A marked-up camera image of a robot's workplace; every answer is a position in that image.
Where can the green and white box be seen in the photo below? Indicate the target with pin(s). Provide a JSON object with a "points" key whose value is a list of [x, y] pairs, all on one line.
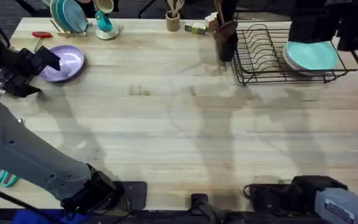
{"points": [[196, 28]]}

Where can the black cutlery holder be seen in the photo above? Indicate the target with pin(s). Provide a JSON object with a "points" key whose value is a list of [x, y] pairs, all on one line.
{"points": [[226, 48]]}

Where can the wooden fork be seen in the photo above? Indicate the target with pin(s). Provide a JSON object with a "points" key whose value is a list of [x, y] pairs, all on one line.
{"points": [[178, 4]]}

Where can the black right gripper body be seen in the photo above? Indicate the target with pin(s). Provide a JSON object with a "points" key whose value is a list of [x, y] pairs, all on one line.
{"points": [[314, 23]]}

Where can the small white box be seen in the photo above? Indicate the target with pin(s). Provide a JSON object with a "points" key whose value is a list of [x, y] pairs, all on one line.
{"points": [[210, 21]]}

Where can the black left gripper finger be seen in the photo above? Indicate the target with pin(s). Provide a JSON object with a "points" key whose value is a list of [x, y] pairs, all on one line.
{"points": [[47, 55], [55, 65]]}

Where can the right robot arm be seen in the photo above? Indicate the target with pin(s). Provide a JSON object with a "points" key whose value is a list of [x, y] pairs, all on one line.
{"points": [[340, 205]]}

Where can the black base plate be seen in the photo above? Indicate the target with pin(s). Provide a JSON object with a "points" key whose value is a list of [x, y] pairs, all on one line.
{"points": [[135, 194]]}

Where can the blue cloth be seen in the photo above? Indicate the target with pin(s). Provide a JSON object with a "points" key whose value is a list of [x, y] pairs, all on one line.
{"points": [[36, 217]]}

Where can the white cup stand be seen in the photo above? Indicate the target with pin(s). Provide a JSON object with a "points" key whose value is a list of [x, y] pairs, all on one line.
{"points": [[107, 33]]}

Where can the teal scissors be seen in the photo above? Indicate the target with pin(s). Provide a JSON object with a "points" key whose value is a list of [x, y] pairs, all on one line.
{"points": [[3, 178]]}

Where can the wooden utensil cup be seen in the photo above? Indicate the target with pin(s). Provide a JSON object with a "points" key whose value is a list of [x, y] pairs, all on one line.
{"points": [[172, 23]]}

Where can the dark wooden spoon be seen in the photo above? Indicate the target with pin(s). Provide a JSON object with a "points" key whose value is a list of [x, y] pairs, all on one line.
{"points": [[227, 29]]}

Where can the black clamp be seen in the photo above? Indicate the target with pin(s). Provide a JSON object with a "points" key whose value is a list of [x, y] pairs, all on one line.
{"points": [[199, 202]]}

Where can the blue plate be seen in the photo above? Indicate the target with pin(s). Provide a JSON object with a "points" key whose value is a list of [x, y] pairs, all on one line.
{"points": [[75, 15]]}

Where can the teal cup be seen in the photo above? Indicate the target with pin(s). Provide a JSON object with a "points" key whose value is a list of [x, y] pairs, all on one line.
{"points": [[103, 21]]}

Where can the wooden peg rack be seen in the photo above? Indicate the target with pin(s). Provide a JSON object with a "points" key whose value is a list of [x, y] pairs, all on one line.
{"points": [[70, 33]]}

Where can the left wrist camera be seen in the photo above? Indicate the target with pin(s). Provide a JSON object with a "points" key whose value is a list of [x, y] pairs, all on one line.
{"points": [[19, 85]]}

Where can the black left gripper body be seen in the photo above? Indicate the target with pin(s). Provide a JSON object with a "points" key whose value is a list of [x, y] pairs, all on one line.
{"points": [[26, 62]]}

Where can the teal plate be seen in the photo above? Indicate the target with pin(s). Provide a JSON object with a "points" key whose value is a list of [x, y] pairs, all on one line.
{"points": [[312, 56], [53, 11], [59, 12]]}

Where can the purple plate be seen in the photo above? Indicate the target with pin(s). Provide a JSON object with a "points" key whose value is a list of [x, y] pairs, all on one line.
{"points": [[70, 62]]}

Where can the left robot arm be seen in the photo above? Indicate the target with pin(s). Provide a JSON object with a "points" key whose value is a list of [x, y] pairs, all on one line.
{"points": [[26, 155]]}

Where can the beige cup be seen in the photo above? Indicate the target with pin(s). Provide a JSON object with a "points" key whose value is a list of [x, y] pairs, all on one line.
{"points": [[104, 5]]}

